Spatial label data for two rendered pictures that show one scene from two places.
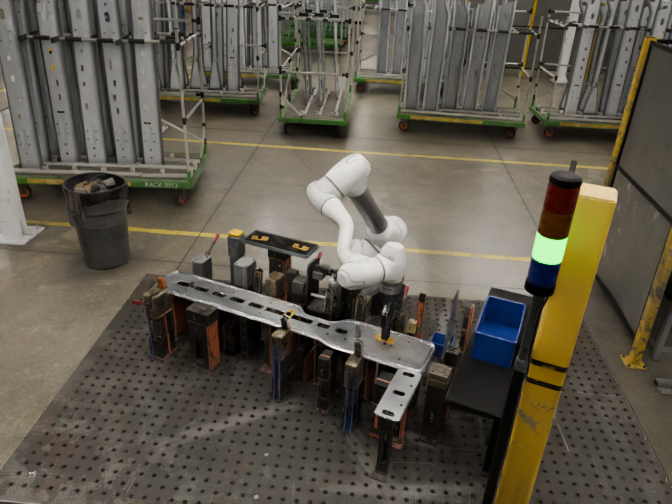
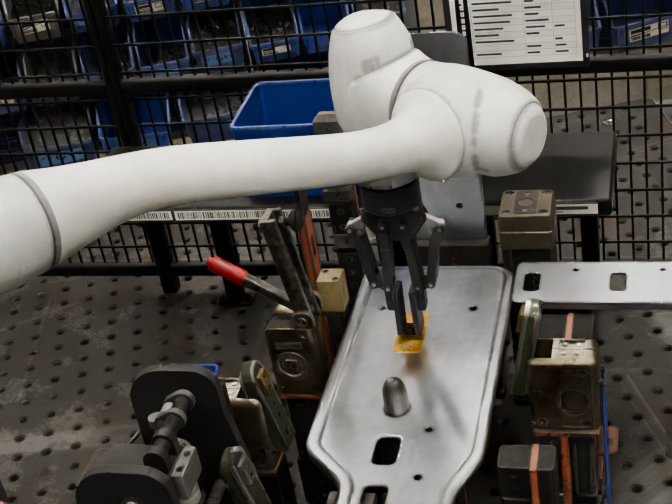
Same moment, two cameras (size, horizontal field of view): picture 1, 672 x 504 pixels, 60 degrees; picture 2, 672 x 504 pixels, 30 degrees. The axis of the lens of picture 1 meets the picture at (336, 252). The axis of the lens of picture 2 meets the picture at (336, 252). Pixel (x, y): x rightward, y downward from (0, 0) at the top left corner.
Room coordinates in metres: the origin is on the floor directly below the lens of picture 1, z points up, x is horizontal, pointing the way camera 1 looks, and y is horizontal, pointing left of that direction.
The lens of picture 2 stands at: (2.19, 1.12, 2.03)
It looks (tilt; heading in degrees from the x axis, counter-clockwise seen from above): 32 degrees down; 265
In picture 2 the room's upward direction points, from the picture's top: 10 degrees counter-clockwise
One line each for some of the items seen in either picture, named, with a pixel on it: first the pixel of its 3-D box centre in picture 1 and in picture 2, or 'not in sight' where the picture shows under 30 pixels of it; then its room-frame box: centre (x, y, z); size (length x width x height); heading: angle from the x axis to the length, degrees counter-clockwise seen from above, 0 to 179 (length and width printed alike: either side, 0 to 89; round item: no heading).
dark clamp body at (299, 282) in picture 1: (301, 311); not in sight; (2.38, 0.16, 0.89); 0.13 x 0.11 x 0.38; 157
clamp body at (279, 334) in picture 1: (281, 363); not in sight; (2.00, 0.22, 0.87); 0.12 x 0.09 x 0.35; 157
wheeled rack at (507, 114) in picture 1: (464, 70); not in sight; (9.08, -1.81, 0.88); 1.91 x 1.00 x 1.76; 84
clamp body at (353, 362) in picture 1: (351, 392); (570, 452); (1.84, -0.09, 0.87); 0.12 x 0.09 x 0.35; 157
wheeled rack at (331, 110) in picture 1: (319, 63); not in sight; (9.11, 0.38, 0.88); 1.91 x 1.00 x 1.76; 178
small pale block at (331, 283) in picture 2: (408, 354); (349, 376); (2.09, -0.35, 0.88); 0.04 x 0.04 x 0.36; 67
